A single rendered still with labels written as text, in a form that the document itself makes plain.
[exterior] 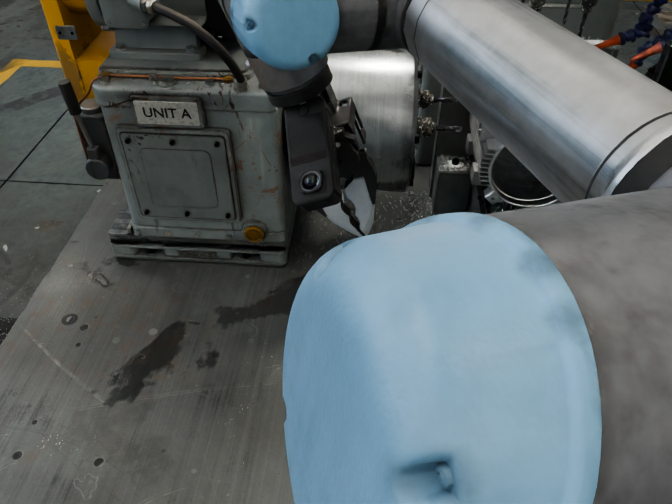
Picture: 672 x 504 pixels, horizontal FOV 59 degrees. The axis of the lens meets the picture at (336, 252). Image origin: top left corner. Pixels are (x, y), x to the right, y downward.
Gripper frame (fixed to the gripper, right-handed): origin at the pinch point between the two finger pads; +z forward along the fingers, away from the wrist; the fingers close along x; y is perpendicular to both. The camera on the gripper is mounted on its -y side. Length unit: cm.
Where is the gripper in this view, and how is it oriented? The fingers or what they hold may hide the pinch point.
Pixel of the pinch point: (360, 231)
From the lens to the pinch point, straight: 72.5
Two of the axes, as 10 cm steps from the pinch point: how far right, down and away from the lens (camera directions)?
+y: 0.7, -6.7, 7.4
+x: -9.3, 2.2, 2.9
